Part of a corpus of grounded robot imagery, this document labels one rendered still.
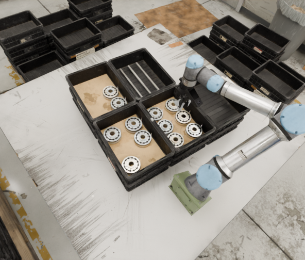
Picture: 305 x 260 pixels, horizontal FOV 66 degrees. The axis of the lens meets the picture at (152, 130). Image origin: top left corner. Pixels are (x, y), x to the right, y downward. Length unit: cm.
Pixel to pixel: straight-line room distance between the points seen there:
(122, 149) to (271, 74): 177
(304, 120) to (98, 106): 111
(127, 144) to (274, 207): 156
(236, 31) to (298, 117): 227
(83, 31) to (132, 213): 193
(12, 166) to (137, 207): 140
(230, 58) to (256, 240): 179
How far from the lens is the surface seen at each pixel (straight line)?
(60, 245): 212
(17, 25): 290
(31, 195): 228
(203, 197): 129
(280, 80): 262
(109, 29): 289
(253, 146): 105
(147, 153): 135
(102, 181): 143
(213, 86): 110
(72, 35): 264
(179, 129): 146
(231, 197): 152
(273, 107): 119
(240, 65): 274
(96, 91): 162
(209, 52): 295
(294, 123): 103
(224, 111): 164
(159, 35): 228
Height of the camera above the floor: 204
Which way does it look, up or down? 58 degrees down
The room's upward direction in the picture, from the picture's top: 9 degrees clockwise
